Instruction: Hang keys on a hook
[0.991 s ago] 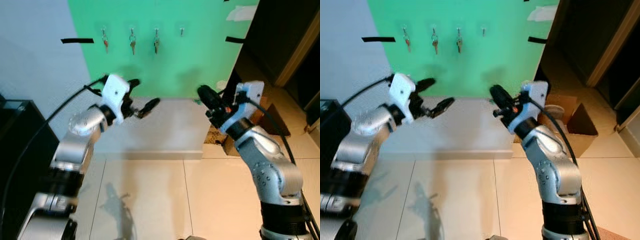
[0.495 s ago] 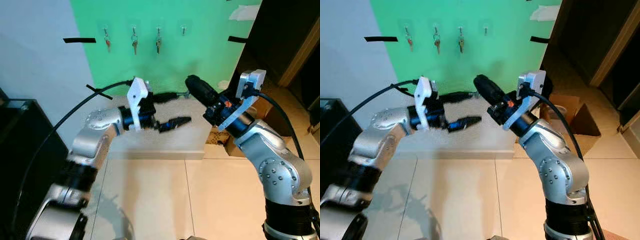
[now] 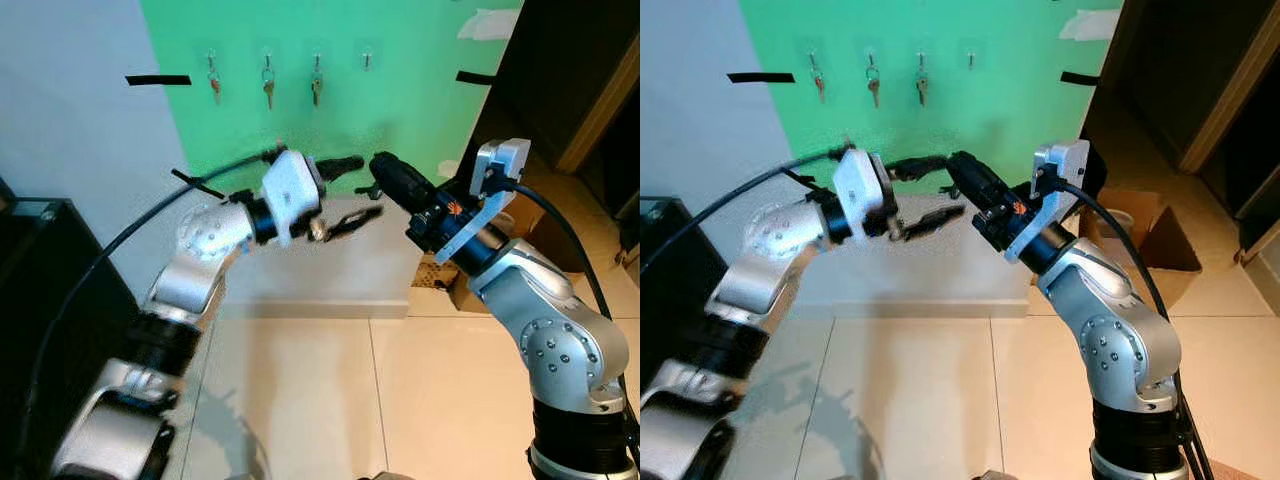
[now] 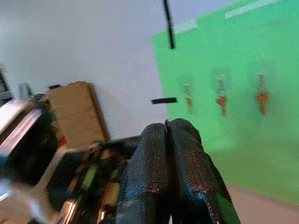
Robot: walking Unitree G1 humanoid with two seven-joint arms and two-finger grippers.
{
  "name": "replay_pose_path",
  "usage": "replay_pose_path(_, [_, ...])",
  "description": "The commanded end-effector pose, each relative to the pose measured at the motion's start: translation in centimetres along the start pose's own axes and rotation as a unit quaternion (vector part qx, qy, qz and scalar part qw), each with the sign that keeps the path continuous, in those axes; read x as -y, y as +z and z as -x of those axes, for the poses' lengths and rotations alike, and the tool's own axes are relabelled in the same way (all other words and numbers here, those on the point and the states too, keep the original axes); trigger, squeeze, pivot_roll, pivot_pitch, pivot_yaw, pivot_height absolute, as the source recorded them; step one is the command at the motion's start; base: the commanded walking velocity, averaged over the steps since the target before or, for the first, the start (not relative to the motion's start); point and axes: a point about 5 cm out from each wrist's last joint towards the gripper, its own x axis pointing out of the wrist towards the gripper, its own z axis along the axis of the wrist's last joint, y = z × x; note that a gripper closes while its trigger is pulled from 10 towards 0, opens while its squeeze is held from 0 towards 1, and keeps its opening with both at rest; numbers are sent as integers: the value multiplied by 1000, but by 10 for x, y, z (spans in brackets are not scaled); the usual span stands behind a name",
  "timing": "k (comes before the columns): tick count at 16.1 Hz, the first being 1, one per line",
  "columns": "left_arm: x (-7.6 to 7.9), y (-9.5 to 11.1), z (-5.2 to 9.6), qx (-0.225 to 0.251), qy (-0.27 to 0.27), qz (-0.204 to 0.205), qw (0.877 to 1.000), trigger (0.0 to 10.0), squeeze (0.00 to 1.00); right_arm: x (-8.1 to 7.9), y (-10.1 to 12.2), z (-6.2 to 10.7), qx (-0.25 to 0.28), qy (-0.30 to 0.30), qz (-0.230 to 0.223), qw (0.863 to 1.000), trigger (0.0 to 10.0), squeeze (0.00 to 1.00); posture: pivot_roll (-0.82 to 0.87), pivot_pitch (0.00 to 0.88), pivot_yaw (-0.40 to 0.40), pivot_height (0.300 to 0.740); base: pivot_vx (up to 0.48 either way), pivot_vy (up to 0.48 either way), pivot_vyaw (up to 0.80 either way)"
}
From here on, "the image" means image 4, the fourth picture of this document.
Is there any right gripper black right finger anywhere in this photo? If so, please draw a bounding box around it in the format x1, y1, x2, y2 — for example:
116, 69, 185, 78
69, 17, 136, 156
167, 118, 242, 224

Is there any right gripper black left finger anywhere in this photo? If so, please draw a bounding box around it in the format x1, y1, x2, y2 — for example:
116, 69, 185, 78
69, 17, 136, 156
116, 123, 172, 224

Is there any bronze key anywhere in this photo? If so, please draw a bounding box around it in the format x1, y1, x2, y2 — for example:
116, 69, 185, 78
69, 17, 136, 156
183, 84, 194, 115
216, 86, 228, 117
256, 90, 270, 117

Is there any black tape strip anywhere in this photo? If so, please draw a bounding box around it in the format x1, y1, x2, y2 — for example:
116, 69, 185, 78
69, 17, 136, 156
163, 0, 176, 49
150, 97, 178, 105

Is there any tall cardboard box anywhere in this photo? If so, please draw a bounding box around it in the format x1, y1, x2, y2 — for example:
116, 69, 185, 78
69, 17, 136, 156
48, 81, 110, 150

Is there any glossy black cabinet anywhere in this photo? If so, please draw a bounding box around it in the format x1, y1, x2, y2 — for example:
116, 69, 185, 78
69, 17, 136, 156
0, 93, 143, 224

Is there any green board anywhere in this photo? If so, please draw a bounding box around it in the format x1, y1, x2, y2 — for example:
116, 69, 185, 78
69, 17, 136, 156
151, 0, 299, 206

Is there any wide white tape patch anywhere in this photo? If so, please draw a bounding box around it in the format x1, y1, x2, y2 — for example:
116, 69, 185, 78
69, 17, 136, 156
174, 21, 199, 33

